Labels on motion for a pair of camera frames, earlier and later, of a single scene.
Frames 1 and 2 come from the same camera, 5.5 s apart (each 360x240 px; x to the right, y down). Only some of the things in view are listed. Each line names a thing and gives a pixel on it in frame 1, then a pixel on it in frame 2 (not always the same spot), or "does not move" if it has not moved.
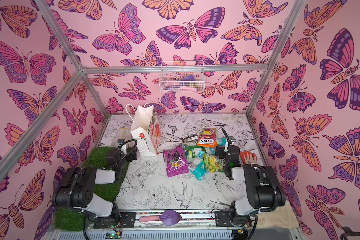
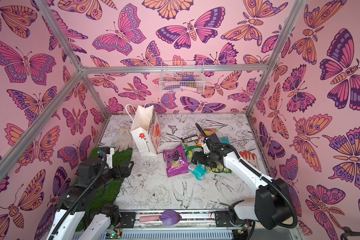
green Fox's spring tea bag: x=212 y=163 does not move
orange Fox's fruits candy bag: x=208 y=137 does not move
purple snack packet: x=176 y=161 does not move
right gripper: x=221 y=151 → x=203 y=158
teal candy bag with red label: x=198 y=167 does not move
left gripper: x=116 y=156 → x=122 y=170
